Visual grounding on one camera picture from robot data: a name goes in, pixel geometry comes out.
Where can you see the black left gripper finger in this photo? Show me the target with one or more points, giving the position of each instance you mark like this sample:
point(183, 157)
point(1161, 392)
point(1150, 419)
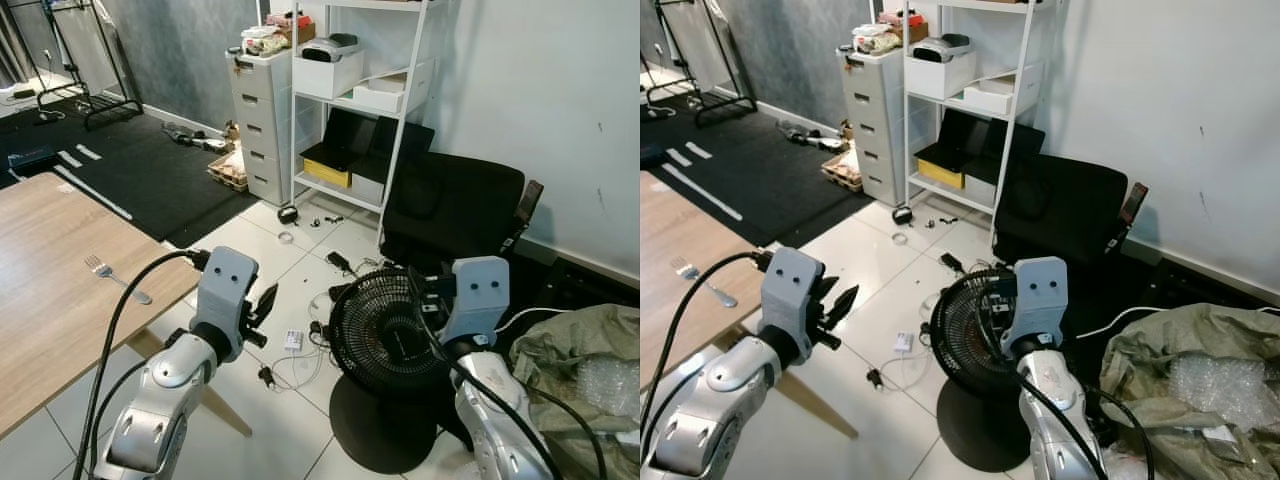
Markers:
point(266, 316)
point(845, 298)
point(838, 318)
point(270, 297)

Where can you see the silver metal fork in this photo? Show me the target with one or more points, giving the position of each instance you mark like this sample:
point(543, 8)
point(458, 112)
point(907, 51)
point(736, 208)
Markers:
point(722, 297)
point(135, 294)

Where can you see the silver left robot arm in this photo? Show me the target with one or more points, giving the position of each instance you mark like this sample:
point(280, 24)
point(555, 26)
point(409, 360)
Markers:
point(730, 385)
point(165, 385)

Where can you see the white power adapter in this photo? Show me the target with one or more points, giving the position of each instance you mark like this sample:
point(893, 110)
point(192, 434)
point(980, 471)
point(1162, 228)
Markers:
point(904, 342)
point(294, 340)

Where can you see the black power adapter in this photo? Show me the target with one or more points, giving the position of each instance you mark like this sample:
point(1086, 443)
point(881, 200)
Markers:
point(338, 260)
point(951, 262)

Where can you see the black floor fan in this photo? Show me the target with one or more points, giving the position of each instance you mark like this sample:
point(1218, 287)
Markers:
point(375, 340)
point(960, 340)

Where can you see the black tape roll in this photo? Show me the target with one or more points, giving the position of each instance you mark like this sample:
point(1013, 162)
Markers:
point(902, 215)
point(289, 215)

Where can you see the black office chair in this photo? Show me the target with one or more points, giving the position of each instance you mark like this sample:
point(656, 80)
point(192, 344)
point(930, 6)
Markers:
point(1060, 205)
point(455, 205)

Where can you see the white metal shelf rack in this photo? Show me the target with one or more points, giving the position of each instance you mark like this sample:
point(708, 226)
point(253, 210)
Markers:
point(950, 196)
point(335, 194)

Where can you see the black and yellow case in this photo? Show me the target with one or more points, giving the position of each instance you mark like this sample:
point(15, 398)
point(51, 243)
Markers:
point(325, 172)
point(938, 175)

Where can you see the green woven sack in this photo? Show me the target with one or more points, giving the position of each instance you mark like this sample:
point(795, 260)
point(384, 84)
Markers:
point(560, 350)
point(1150, 350)

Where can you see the black floor mat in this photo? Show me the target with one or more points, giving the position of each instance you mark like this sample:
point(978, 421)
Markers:
point(150, 170)
point(770, 180)

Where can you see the black open case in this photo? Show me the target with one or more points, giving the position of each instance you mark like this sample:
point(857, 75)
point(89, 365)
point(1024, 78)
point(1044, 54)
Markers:
point(375, 160)
point(1015, 140)

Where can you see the long white floor tape strip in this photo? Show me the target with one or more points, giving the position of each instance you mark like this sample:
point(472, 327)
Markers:
point(705, 193)
point(95, 195)

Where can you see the black power tool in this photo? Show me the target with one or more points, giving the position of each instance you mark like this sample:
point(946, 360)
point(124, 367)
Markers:
point(195, 138)
point(810, 136)

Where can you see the white plastic drawer cabinet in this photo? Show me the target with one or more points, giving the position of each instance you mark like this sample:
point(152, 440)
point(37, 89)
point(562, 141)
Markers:
point(262, 130)
point(875, 130)

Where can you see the clear bubble wrap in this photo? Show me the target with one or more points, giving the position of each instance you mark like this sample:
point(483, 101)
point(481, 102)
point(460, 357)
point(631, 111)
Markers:
point(1215, 390)
point(615, 385)

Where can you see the short white floor tape strip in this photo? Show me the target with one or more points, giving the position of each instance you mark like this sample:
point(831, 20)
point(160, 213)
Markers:
point(70, 159)
point(682, 158)
point(699, 150)
point(90, 152)

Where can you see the black clothes rack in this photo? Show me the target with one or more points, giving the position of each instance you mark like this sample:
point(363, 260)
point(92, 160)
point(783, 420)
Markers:
point(112, 110)
point(725, 110)

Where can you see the white storage box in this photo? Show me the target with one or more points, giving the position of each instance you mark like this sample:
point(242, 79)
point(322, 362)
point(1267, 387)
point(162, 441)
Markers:
point(330, 78)
point(940, 78)

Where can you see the grey black printer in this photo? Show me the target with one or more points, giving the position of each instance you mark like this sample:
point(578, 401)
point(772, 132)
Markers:
point(945, 48)
point(332, 48)

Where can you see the pile of packaged goods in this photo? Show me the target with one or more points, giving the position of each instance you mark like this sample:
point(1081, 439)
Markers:
point(878, 42)
point(265, 42)

